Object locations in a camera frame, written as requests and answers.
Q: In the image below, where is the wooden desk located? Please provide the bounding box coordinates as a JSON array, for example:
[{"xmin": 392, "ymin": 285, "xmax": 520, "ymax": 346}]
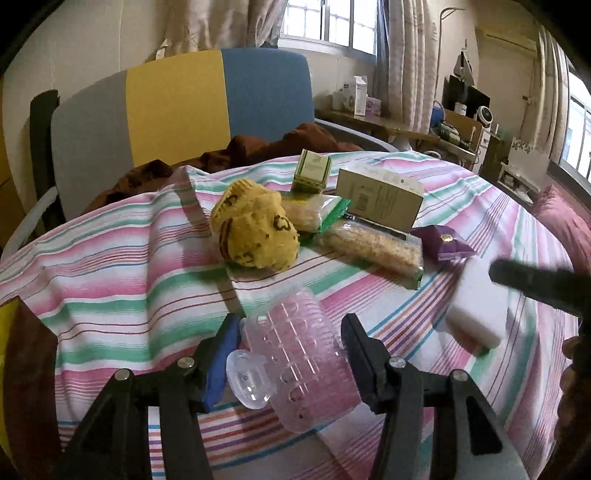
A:
[{"xmin": 316, "ymin": 108, "xmax": 439, "ymax": 148}]

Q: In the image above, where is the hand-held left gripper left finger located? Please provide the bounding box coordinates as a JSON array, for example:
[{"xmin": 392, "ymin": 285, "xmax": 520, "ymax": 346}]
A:
[{"xmin": 53, "ymin": 313, "xmax": 242, "ymax": 480}]

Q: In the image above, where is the cream printed box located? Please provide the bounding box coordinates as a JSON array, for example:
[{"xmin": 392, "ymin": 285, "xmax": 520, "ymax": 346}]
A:
[{"xmin": 335, "ymin": 161, "xmax": 424, "ymax": 234}]

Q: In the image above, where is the grey yellow blue headboard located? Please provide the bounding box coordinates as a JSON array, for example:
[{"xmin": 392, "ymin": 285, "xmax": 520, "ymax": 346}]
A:
[{"xmin": 50, "ymin": 48, "xmax": 315, "ymax": 222}]

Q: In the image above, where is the person's right hand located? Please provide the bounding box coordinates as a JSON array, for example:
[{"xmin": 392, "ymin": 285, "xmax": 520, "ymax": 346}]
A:
[{"xmin": 556, "ymin": 336, "xmax": 591, "ymax": 439}]

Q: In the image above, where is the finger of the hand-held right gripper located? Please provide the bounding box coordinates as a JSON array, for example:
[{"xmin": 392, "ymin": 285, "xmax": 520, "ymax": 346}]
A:
[{"xmin": 488, "ymin": 258, "xmax": 591, "ymax": 319}]

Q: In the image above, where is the striped bedsheet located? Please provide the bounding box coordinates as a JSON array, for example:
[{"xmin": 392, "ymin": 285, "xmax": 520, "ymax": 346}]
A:
[{"xmin": 0, "ymin": 150, "xmax": 583, "ymax": 480}]

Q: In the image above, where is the grey bed frame rail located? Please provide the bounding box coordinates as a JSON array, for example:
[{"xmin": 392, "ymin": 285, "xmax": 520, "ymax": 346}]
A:
[
  {"xmin": 314, "ymin": 117, "xmax": 398, "ymax": 153},
  {"xmin": 0, "ymin": 185, "xmax": 61, "ymax": 259}
]

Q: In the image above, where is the purple pouch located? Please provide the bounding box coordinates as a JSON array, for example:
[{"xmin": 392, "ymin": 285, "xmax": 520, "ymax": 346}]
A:
[{"xmin": 410, "ymin": 224, "xmax": 475, "ymax": 264}]

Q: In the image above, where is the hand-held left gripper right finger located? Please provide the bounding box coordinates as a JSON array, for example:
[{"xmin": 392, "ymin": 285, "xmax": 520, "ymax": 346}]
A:
[{"xmin": 341, "ymin": 313, "xmax": 532, "ymax": 480}]

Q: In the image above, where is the small green box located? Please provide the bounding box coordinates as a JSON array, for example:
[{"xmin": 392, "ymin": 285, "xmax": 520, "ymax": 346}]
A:
[{"xmin": 291, "ymin": 148, "xmax": 333, "ymax": 195}]

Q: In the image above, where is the barred window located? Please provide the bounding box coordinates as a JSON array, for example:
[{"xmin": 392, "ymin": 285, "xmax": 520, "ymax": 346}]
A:
[{"xmin": 277, "ymin": 0, "xmax": 384, "ymax": 56}]

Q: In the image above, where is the cardboard box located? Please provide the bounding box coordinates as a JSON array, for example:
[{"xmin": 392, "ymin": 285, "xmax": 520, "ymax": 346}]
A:
[{"xmin": 445, "ymin": 111, "xmax": 483, "ymax": 148}]

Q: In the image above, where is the white sponge block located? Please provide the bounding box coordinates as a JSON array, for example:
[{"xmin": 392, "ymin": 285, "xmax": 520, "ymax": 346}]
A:
[{"xmin": 445, "ymin": 258, "xmax": 509, "ymax": 349}]

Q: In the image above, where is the green-edged rice snack packet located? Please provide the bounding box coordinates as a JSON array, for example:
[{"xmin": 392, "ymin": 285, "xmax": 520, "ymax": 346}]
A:
[
  {"xmin": 318, "ymin": 219, "xmax": 424, "ymax": 289},
  {"xmin": 279, "ymin": 194, "xmax": 354, "ymax": 234}
]

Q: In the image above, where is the beige patterned curtain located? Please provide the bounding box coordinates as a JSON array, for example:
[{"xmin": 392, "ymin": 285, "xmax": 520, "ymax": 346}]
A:
[
  {"xmin": 164, "ymin": 0, "xmax": 289, "ymax": 58},
  {"xmin": 376, "ymin": 0, "xmax": 439, "ymax": 134}
]

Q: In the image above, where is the pink hair roller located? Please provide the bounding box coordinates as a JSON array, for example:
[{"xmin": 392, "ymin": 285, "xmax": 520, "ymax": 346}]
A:
[{"xmin": 225, "ymin": 286, "xmax": 365, "ymax": 433}]

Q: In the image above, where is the side window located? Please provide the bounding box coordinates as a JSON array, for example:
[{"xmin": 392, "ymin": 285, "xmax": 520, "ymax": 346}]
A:
[{"xmin": 549, "ymin": 69, "xmax": 591, "ymax": 185}]

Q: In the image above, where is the black monitor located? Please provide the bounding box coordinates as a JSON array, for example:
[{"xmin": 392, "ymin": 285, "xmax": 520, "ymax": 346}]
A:
[{"xmin": 443, "ymin": 76, "xmax": 491, "ymax": 116}]

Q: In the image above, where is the brown blanket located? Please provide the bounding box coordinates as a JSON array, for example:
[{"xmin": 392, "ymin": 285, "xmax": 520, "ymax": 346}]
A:
[{"xmin": 83, "ymin": 122, "xmax": 365, "ymax": 215}]

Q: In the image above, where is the white air conditioner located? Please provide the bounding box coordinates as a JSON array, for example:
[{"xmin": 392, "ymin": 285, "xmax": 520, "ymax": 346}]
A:
[{"xmin": 475, "ymin": 25, "xmax": 539, "ymax": 51}]

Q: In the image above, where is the yellow printed cloth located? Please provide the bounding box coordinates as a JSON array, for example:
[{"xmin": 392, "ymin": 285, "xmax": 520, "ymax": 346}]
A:
[{"xmin": 210, "ymin": 179, "xmax": 301, "ymax": 271}]

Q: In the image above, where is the tall white carton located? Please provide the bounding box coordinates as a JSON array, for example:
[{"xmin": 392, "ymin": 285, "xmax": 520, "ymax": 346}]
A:
[{"xmin": 353, "ymin": 76, "xmax": 370, "ymax": 116}]

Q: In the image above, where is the pink pillow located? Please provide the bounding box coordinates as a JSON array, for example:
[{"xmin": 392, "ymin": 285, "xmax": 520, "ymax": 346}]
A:
[{"xmin": 531, "ymin": 185, "xmax": 591, "ymax": 273}]

